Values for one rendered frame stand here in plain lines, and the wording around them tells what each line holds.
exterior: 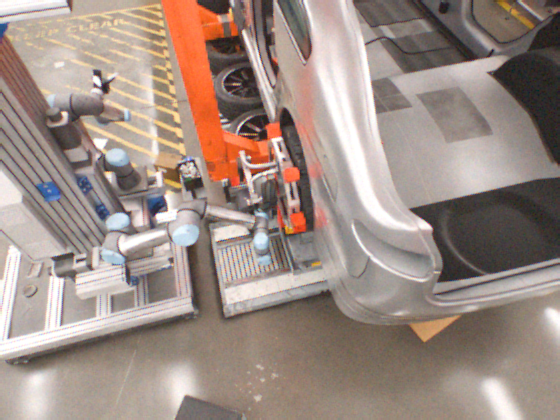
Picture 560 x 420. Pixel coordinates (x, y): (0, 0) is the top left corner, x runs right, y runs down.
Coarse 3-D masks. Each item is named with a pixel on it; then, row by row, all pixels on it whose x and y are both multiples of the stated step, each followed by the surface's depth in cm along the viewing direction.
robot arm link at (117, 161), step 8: (112, 152) 235; (120, 152) 236; (104, 160) 234; (112, 160) 231; (120, 160) 233; (128, 160) 238; (104, 168) 235; (112, 168) 235; (120, 168) 236; (128, 168) 240
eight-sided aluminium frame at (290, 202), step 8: (272, 144) 227; (280, 144) 227; (272, 160) 258; (280, 160) 217; (288, 160) 216; (272, 168) 263; (280, 168) 216; (288, 192) 216; (296, 192) 217; (288, 200) 217; (296, 200) 217; (280, 208) 260; (288, 208) 223; (296, 208) 222; (288, 216) 230; (288, 224) 235
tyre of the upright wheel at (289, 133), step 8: (288, 128) 228; (296, 128) 226; (288, 136) 221; (296, 136) 219; (288, 144) 225; (296, 144) 215; (296, 152) 213; (296, 160) 213; (304, 160) 212; (304, 168) 211; (304, 176) 211; (304, 184) 211; (304, 192) 213; (304, 200) 215; (304, 208) 220; (312, 208) 217; (304, 216) 225; (312, 216) 221; (312, 224) 227
